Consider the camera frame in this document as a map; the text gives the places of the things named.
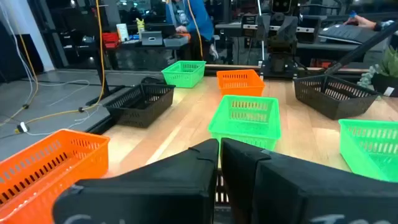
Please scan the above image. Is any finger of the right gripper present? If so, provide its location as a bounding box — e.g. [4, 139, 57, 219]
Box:
[268, 14, 284, 42]
[282, 15, 300, 42]

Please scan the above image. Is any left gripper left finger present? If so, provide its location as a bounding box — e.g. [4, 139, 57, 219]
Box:
[52, 138, 220, 224]

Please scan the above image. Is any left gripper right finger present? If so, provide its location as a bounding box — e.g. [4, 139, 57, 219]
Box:
[220, 138, 398, 224]

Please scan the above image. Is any orange plastic basket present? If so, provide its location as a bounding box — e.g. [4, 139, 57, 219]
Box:
[216, 68, 266, 98]
[0, 128, 111, 224]

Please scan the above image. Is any green plastic basket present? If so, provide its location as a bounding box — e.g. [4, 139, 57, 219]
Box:
[338, 118, 398, 183]
[160, 60, 207, 89]
[207, 94, 282, 152]

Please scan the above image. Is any black plastic basket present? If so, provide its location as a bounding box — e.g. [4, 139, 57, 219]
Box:
[293, 73, 381, 121]
[104, 83, 177, 129]

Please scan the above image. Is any grey device box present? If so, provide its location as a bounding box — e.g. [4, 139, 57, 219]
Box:
[241, 14, 259, 38]

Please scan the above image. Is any black keyboard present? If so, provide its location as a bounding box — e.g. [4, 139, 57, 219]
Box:
[318, 23, 379, 45]

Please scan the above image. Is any person's hand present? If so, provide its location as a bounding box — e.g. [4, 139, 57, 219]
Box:
[343, 14, 386, 31]

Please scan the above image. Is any person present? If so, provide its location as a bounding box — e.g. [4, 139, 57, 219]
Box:
[164, 0, 220, 62]

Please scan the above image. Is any grey tray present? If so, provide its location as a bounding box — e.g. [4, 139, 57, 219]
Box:
[163, 34, 190, 48]

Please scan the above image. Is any potted succulent plant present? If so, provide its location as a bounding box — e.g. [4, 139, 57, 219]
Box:
[356, 46, 398, 98]

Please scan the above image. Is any grey storage box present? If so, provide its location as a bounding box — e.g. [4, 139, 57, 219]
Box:
[141, 30, 164, 47]

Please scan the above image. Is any yellow-green bottle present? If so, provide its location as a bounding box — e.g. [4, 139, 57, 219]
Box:
[136, 17, 146, 40]

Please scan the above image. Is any dark background desk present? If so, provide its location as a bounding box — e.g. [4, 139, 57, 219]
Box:
[102, 39, 192, 71]

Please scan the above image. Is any white power adapter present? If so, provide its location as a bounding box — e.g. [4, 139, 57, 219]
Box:
[15, 121, 30, 134]

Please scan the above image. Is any white card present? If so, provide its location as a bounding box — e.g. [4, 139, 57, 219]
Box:
[116, 23, 130, 42]

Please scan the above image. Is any red storage box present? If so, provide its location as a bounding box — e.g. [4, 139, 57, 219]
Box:
[101, 32, 121, 50]

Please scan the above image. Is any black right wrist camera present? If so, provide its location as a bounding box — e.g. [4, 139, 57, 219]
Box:
[271, 0, 293, 14]

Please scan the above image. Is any hanging yellow cable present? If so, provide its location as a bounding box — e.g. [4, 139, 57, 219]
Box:
[185, 0, 205, 60]

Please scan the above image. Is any black vertical post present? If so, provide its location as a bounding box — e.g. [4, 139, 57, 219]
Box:
[86, 0, 125, 106]

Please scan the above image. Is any long yellow cable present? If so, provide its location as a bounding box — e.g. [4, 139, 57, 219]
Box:
[0, 0, 106, 128]

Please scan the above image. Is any thin white cable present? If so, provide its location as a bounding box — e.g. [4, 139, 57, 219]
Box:
[0, 6, 102, 136]

